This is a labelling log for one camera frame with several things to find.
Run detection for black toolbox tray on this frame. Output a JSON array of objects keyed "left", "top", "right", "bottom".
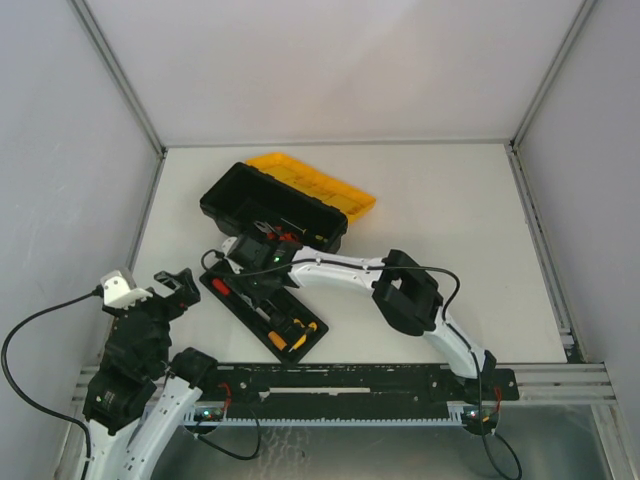
[{"left": 199, "top": 260, "right": 329, "bottom": 367}]

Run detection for left base black cable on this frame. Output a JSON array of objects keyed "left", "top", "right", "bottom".
[{"left": 192, "top": 392, "right": 261, "bottom": 461}]

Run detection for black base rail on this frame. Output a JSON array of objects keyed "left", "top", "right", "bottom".
[{"left": 213, "top": 363, "right": 520, "bottom": 403}]

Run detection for orange needle nose pliers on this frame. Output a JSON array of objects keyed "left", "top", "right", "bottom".
[{"left": 274, "top": 228, "right": 299, "bottom": 242}]

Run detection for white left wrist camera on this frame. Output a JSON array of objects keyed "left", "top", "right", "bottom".
[{"left": 100, "top": 268, "right": 152, "bottom": 309}]

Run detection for yellow black small screwdriver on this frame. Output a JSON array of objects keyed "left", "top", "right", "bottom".
[{"left": 289, "top": 319, "right": 318, "bottom": 352}]

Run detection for yellow black plastic toolbox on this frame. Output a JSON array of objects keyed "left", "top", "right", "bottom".
[{"left": 200, "top": 152, "right": 376, "bottom": 253}]

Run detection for base black cable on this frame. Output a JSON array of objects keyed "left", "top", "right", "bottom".
[
  {"left": 439, "top": 267, "right": 522, "bottom": 480},
  {"left": 192, "top": 392, "right": 261, "bottom": 461}
]

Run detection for right base black cable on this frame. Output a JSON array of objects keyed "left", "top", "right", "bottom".
[{"left": 439, "top": 267, "right": 522, "bottom": 480}]

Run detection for grey cable duct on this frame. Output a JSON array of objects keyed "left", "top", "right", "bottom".
[{"left": 182, "top": 405, "right": 467, "bottom": 427}]

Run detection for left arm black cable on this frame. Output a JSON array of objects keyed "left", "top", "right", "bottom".
[{"left": 1, "top": 289, "right": 106, "bottom": 480}]

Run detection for black orange combination pliers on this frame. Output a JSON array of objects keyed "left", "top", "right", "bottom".
[{"left": 253, "top": 221, "right": 281, "bottom": 240}]

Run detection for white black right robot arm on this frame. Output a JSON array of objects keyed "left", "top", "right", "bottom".
[{"left": 222, "top": 235, "right": 496, "bottom": 382}]

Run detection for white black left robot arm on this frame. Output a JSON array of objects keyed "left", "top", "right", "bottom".
[{"left": 82, "top": 268, "right": 217, "bottom": 479}]

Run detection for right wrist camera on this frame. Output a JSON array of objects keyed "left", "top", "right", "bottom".
[{"left": 221, "top": 237, "right": 242, "bottom": 262}]

